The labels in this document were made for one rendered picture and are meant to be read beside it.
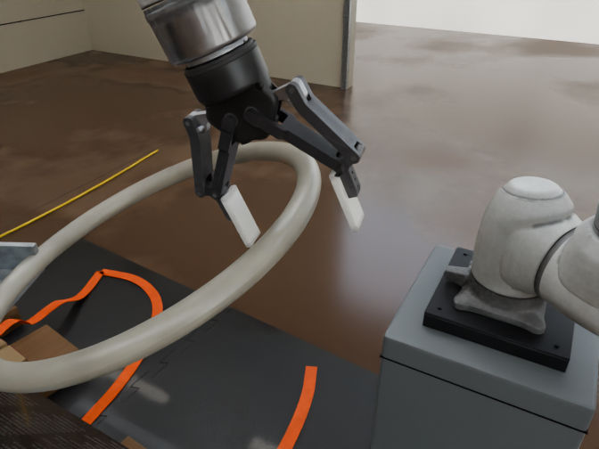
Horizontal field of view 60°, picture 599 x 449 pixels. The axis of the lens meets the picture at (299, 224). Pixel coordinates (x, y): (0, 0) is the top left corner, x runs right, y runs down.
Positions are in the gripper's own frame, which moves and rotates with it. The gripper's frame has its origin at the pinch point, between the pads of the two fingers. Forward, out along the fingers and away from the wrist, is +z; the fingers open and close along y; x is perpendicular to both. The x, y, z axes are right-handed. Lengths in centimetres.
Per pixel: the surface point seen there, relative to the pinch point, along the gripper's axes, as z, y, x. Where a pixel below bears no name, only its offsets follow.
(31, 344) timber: 60, 164, -46
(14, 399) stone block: 29, 82, 2
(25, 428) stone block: 29, 69, 9
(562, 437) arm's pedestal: 69, -18, -22
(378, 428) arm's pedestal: 74, 21, -26
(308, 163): -2.7, 1.1, -9.8
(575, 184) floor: 177, -25, -290
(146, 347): -1.4, 8.1, 19.4
